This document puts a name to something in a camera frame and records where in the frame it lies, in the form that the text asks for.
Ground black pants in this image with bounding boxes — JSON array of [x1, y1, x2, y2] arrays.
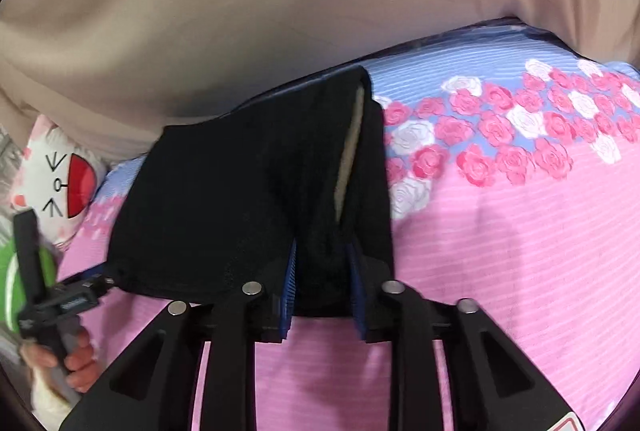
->
[[106, 65, 397, 318]]

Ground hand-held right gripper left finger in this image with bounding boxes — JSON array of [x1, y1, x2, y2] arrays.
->
[[59, 238, 302, 431]]

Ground white cat plush pillow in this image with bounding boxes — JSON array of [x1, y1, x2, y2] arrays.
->
[[9, 113, 108, 252]]

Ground grey patterned cloth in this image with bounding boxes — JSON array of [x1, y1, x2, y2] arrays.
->
[[0, 123, 38, 232]]

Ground person's left hand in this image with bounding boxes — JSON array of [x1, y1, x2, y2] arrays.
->
[[21, 327, 102, 394]]

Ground pink floral bed sheet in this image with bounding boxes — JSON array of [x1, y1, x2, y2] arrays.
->
[[55, 23, 640, 431]]

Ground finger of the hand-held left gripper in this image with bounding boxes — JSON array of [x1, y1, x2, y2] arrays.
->
[[56, 261, 128, 296]]

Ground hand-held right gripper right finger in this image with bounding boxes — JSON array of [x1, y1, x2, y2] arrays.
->
[[345, 238, 581, 431]]

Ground green plush pillow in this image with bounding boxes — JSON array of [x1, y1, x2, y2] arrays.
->
[[0, 238, 58, 339]]

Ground beige curtain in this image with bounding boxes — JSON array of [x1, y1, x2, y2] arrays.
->
[[0, 0, 640, 162]]

